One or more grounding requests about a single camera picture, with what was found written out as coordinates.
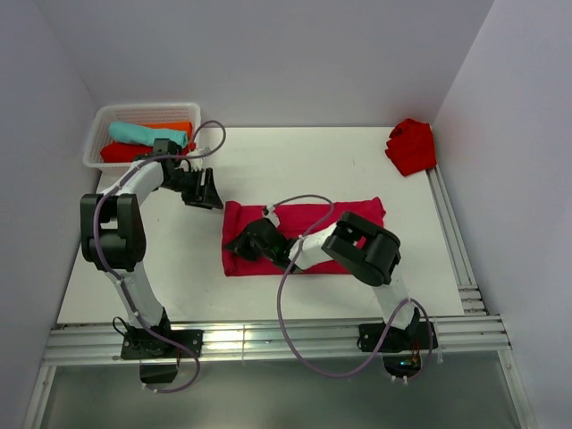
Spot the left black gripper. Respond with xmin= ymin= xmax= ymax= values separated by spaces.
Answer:
xmin=161 ymin=167 xmax=223 ymax=210

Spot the pink t shirt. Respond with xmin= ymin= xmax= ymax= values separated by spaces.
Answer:
xmin=222 ymin=197 xmax=386 ymax=277

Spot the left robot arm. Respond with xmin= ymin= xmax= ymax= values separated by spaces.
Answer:
xmin=80 ymin=139 xmax=223 ymax=357

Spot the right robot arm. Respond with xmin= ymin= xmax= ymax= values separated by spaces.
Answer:
xmin=224 ymin=210 xmax=409 ymax=315

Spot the orange rolled t shirt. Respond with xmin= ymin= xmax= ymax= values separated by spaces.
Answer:
xmin=145 ymin=122 xmax=193 ymax=135

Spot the teal rolled t shirt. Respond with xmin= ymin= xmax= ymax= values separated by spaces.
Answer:
xmin=108 ymin=122 xmax=189 ymax=147

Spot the red rolled t shirt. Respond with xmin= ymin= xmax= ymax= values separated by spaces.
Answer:
xmin=99 ymin=141 xmax=191 ymax=164

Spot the white plastic basket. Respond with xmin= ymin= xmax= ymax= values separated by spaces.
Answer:
xmin=83 ymin=103 xmax=201 ymax=174

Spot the red crumpled t shirt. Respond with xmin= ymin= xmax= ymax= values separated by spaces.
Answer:
xmin=385 ymin=118 xmax=437 ymax=177

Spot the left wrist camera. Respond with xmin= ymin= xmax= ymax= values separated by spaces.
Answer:
xmin=187 ymin=147 xmax=211 ymax=171

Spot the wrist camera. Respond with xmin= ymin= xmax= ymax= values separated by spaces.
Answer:
xmin=263 ymin=204 xmax=281 ymax=228
xmin=187 ymin=147 xmax=211 ymax=171

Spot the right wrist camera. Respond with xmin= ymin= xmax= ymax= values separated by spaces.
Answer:
xmin=263 ymin=204 xmax=281 ymax=228

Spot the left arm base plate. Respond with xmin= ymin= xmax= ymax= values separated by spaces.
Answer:
xmin=121 ymin=329 xmax=204 ymax=360

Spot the aluminium front rail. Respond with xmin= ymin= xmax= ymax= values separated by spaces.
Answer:
xmin=40 ymin=315 xmax=511 ymax=366

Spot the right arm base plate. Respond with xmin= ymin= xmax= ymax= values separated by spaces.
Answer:
xmin=357 ymin=319 xmax=442 ymax=354

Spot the aluminium side rail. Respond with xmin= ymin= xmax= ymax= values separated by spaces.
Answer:
xmin=426 ymin=167 xmax=489 ymax=316

